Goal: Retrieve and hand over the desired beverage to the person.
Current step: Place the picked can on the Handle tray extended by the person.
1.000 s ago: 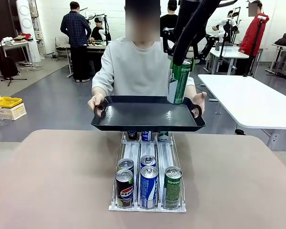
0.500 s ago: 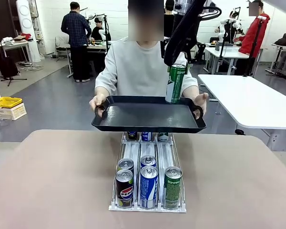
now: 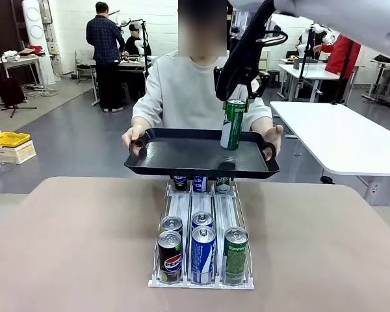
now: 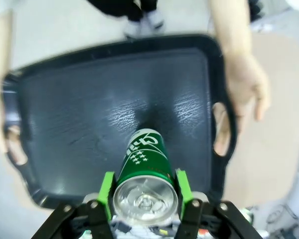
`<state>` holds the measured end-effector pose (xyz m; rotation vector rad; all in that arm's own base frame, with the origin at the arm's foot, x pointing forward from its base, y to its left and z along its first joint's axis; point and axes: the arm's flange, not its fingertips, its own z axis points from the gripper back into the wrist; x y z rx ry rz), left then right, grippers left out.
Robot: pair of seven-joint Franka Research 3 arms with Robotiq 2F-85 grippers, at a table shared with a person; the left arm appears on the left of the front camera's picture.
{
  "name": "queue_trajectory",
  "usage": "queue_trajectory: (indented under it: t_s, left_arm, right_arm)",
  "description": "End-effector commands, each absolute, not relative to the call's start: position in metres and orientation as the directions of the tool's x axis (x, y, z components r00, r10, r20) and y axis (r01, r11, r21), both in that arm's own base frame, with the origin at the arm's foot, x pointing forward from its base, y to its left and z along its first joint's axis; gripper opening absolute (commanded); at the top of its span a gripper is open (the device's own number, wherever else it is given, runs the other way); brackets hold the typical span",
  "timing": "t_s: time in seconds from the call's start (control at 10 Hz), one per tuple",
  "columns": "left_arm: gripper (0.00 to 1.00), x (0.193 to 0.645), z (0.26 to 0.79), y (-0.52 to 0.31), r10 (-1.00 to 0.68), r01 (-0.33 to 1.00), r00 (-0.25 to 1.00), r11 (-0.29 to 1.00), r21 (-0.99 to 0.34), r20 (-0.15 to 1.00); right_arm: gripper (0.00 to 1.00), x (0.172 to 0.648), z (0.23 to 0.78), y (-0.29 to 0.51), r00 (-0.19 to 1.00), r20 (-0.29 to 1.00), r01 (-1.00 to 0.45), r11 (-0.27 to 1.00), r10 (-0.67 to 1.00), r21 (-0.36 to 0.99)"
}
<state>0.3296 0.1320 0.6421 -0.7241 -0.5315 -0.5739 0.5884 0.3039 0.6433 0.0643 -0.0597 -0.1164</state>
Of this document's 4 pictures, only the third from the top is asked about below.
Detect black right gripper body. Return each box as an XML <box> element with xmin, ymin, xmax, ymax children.
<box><xmin>239</xmin><ymin>40</ymin><xmax>265</xmax><ymax>95</ymax></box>

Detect green Chilsung cider can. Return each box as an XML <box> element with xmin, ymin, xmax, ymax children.
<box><xmin>220</xmin><ymin>99</ymin><xmax>247</xmax><ymax>151</ymax></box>
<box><xmin>214</xmin><ymin>177</ymin><xmax>231</xmax><ymax>193</ymax></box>
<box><xmin>223</xmin><ymin>226</ymin><xmax>250</xmax><ymax>287</ymax></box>

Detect black serving tray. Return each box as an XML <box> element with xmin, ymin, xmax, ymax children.
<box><xmin>123</xmin><ymin>127</ymin><xmax>281</xmax><ymax>181</ymax></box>

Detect person's left forearm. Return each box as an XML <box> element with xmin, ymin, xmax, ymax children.
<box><xmin>252</xmin><ymin>118</ymin><xmax>274</xmax><ymax>133</ymax></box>

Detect person's right forearm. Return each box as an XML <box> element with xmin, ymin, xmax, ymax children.
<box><xmin>131</xmin><ymin>116</ymin><xmax>150</xmax><ymax>130</ymax></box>

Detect person in grey sweatshirt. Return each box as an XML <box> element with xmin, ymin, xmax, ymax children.
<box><xmin>131</xmin><ymin>0</ymin><xmax>274</xmax><ymax>131</ymax></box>

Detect person in red jacket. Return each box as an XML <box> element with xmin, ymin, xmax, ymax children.
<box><xmin>318</xmin><ymin>34</ymin><xmax>362</xmax><ymax>102</ymax></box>

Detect seated person with headset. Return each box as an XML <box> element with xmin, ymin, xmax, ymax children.
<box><xmin>123</xmin><ymin>23</ymin><xmax>148</xmax><ymax>56</ymax></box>

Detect person's left hand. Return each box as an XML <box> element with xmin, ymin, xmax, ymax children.
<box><xmin>263</xmin><ymin>124</ymin><xmax>285</xmax><ymax>157</ymax></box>

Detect person's right hand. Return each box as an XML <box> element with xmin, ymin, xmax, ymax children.
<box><xmin>122</xmin><ymin>125</ymin><xmax>148</xmax><ymax>158</ymax></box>

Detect white drawer unit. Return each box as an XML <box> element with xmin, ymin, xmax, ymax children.
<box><xmin>258</xmin><ymin>50</ymin><xmax>270</xmax><ymax>82</ymax></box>

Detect black plastic stool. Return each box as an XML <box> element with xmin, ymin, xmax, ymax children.
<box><xmin>266</xmin><ymin>70</ymin><xmax>280</xmax><ymax>88</ymax></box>

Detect white work table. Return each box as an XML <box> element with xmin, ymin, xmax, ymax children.
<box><xmin>278</xmin><ymin>63</ymin><xmax>341</xmax><ymax>102</ymax></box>

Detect black pole stand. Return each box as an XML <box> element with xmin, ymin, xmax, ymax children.
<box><xmin>331</xmin><ymin>40</ymin><xmax>356</xmax><ymax>105</ymax></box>
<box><xmin>140</xmin><ymin>20</ymin><xmax>152</xmax><ymax>78</ymax></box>

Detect grey work table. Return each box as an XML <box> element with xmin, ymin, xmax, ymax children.
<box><xmin>76</xmin><ymin>54</ymin><xmax>159</xmax><ymax>107</ymax></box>

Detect large white table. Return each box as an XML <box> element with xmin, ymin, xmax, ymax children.
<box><xmin>269</xmin><ymin>100</ymin><xmax>390</xmax><ymax>207</ymax></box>

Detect black Pepsi can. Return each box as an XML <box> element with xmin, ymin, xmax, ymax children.
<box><xmin>173</xmin><ymin>175</ymin><xmax>189</xmax><ymax>191</ymax></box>
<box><xmin>160</xmin><ymin>215</ymin><xmax>184</xmax><ymax>238</ymax></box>
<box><xmin>157</xmin><ymin>230</ymin><xmax>183</xmax><ymax>285</ymax></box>

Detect man in plaid shirt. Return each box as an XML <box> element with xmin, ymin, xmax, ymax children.
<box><xmin>86</xmin><ymin>1</ymin><xmax>126</xmax><ymax>113</ymax></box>

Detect grey desk with equipment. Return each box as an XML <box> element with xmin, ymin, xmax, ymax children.
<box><xmin>362</xmin><ymin>54</ymin><xmax>390</xmax><ymax>109</ymax></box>

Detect white clear can rack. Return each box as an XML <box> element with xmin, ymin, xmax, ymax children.
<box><xmin>148</xmin><ymin>177</ymin><xmax>255</xmax><ymax>290</ymax></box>

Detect white tower air conditioner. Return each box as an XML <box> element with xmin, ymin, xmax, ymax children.
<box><xmin>21</xmin><ymin>0</ymin><xmax>58</xmax><ymax>84</ymax></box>

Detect white table with clutter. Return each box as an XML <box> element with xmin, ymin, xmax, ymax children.
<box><xmin>0</xmin><ymin>55</ymin><xmax>42</xmax><ymax>105</ymax></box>

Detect black bag on stand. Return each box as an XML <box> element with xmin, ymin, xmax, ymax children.
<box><xmin>0</xmin><ymin>76</ymin><xmax>38</xmax><ymax>118</ymax></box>

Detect cream plastic crate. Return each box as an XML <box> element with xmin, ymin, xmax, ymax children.
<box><xmin>0</xmin><ymin>141</ymin><xmax>38</xmax><ymax>165</ymax></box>

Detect yellow plastic basket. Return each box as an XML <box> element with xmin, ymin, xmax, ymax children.
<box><xmin>0</xmin><ymin>131</ymin><xmax>32</xmax><ymax>148</ymax></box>

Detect black right arm cable sleeve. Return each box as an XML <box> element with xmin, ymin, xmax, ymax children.
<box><xmin>215</xmin><ymin>0</ymin><xmax>289</xmax><ymax>102</ymax></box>

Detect black camera tripod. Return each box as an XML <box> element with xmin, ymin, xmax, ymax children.
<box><xmin>298</xmin><ymin>27</ymin><xmax>313</xmax><ymax>99</ymax></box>

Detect white floor cables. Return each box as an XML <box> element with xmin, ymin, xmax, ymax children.
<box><xmin>22</xmin><ymin>83</ymin><xmax>58</xmax><ymax>98</ymax></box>

